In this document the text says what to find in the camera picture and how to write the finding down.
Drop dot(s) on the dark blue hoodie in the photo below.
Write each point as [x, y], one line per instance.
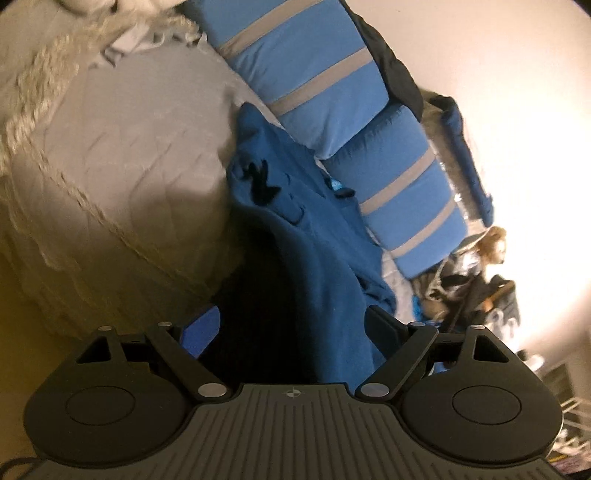
[314, 258]

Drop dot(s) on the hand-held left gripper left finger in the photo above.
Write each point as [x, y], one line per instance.
[201, 330]

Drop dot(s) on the clear plastic storage bag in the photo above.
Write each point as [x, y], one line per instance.
[455, 203]

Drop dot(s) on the black bag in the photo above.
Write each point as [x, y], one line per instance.
[489, 295]

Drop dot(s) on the grey patterned bag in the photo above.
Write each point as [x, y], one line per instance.
[438, 284]

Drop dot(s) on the dark navy cloth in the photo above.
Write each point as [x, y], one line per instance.
[392, 69]

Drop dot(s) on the blue pillow with grey stripes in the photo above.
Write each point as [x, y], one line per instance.
[401, 184]
[300, 69]

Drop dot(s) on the brown teddy bear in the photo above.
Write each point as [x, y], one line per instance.
[494, 244]

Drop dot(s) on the folded blue and pink blanket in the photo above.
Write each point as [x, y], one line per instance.
[466, 161]

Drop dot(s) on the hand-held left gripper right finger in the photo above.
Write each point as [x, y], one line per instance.
[381, 330]

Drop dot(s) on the grey quilted bed cover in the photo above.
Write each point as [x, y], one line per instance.
[138, 138]

